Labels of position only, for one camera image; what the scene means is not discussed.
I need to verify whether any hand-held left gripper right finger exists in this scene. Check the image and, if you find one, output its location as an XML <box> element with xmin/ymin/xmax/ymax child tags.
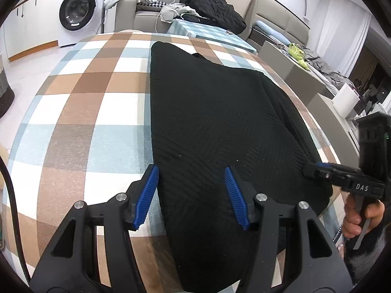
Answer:
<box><xmin>224</xmin><ymin>166</ymin><xmax>353</xmax><ymax>293</ymax></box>

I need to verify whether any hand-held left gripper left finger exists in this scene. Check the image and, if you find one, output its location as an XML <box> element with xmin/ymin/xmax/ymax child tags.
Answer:
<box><xmin>29</xmin><ymin>164</ymin><xmax>160</xmax><ymax>293</ymax></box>

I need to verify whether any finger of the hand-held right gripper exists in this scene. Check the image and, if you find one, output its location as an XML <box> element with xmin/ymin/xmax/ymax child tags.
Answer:
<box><xmin>303</xmin><ymin>162</ymin><xmax>361</xmax><ymax>186</ymax></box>

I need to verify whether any black knit sweater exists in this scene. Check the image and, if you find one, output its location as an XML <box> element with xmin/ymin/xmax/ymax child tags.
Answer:
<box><xmin>150</xmin><ymin>41</ymin><xmax>333</xmax><ymax>293</ymax></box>

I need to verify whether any person's right forearm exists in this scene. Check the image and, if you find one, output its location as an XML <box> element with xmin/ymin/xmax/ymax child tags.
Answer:
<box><xmin>345</xmin><ymin>208</ymin><xmax>391</xmax><ymax>284</ymax></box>

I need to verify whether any person's right hand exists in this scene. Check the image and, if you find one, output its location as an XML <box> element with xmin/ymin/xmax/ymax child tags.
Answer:
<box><xmin>342</xmin><ymin>194</ymin><xmax>386</xmax><ymax>240</ymax></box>

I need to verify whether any large grey cabinet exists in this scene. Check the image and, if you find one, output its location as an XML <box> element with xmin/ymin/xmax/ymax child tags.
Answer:
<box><xmin>307</xmin><ymin>93</ymin><xmax>361</xmax><ymax>159</ymax></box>

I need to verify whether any white box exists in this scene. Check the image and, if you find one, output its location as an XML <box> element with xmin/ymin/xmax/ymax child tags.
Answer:
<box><xmin>332</xmin><ymin>83</ymin><xmax>359</xmax><ymax>118</ymax></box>

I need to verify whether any dark cluttered shelf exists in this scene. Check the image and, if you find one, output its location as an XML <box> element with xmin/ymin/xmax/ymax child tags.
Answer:
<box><xmin>348</xmin><ymin>27</ymin><xmax>391</xmax><ymax>116</ymax></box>

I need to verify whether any grey bedding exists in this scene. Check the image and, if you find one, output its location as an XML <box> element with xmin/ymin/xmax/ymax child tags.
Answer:
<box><xmin>301</xmin><ymin>49</ymin><xmax>355</xmax><ymax>94</ymax></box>

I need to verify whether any brown blue checked tablecloth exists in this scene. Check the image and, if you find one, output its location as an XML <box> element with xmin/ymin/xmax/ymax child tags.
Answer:
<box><xmin>0</xmin><ymin>31</ymin><xmax>343</xmax><ymax>293</ymax></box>

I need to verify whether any small grey cabinet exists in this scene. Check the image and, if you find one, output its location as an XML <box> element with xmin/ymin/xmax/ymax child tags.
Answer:
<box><xmin>258</xmin><ymin>41</ymin><xmax>335</xmax><ymax>98</ymax></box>

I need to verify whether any white curtain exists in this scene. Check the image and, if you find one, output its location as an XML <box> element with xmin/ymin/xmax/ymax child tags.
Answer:
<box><xmin>315</xmin><ymin>6</ymin><xmax>371</xmax><ymax>77</ymax></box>

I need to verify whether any yellow-green cloth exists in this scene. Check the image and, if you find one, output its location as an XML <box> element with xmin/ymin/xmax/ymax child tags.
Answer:
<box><xmin>287</xmin><ymin>43</ymin><xmax>309</xmax><ymax>69</ymax></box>

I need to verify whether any light blue pillow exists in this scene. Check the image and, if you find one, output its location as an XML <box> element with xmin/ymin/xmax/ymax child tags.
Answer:
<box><xmin>255</xmin><ymin>20</ymin><xmax>289</xmax><ymax>46</ymax></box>

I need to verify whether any beige padded headboard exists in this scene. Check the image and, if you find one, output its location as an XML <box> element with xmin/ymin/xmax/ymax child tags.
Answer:
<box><xmin>244</xmin><ymin>0</ymin><xmax>310</xmax><ymax>48</ymax></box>

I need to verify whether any teal checked cloth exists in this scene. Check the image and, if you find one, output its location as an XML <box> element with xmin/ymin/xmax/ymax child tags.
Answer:
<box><xmin>166</xmin><ymin>18</ymin><xmax>257</xmax><ymax>55</ymax></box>

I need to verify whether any grey sofa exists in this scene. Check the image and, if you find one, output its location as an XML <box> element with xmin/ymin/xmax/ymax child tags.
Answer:
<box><xmin>114</xmin><ymin>0</ymin><xmax>190</xmax><ymax>34</ymax></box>

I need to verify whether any pale crumpled garment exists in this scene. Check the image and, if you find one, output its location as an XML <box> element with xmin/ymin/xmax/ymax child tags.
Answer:
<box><xmin>159</xmin><ymin>2</ymin><xmax>191</xmax><ymax>24</ymax></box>

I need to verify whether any black quilted jacket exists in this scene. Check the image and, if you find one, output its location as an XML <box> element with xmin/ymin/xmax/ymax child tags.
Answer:
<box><xmin>179</xmin><ymin>0</ymin><xmax>247</xmax><ymax>34</ymax></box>

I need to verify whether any black white patterned cushion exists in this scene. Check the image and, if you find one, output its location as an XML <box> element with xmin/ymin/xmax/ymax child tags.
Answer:
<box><xmin>137</xmin><ymin>1</ymin><xmax>167</xmax><ymax>13</ymax></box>

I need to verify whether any white washing machine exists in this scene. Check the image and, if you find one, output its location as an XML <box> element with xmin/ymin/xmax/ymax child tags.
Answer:
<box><xmin>56</xmin><ymin>0</ymin><xmax>110</xmax><ymax>48</ymax></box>

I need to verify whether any white kitchen counter cabinet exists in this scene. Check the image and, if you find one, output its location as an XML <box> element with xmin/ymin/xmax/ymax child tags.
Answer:
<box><xmin>0</xmin><ymin>0</ymin><xmax>62</xmax><ymax>62</ymax></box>

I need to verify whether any black cable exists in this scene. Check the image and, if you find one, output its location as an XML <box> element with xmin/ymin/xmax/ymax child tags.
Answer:
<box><xmin>0</xmin><ymin>156</ymin><xmax>31</xmax><ymax>281</ymax></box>

